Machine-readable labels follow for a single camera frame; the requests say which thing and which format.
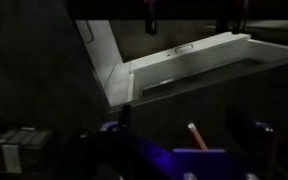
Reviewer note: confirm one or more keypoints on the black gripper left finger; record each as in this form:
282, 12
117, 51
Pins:
151, 23

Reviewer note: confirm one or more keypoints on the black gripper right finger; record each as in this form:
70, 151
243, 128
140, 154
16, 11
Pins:
231, 20

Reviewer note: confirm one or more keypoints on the pink marker with white cap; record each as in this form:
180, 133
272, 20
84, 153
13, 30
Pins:
196, 135

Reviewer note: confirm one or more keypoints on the white open box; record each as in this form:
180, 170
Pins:
197, 70

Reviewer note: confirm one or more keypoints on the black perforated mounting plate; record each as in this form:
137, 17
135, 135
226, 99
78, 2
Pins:
187, 160

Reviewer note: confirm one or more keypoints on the gray ribbed box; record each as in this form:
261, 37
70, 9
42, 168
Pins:
19, 150

